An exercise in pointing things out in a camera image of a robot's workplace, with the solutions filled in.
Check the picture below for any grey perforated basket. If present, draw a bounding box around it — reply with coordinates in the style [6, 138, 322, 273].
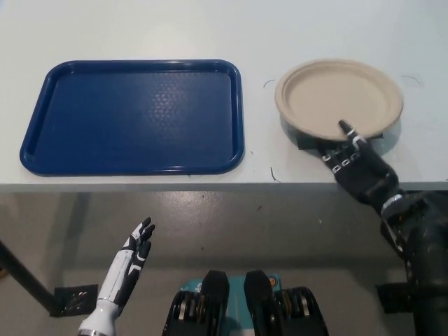
[279, 111, 403, 157]

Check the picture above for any black table leg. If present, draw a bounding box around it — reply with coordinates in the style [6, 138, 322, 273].
[0, 237, 59, 313]

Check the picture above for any blue plastic tray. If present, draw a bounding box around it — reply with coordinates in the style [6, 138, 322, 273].
[19, 59, 245, 176]

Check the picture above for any beige paper plate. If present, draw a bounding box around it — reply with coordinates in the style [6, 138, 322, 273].
[274, 58, 405, 143]

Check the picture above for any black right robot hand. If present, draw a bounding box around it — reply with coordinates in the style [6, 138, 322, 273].
[321, 119, 404, 215]

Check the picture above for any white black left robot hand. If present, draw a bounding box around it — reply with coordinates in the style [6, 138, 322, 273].
[77, 216, 156, 333]

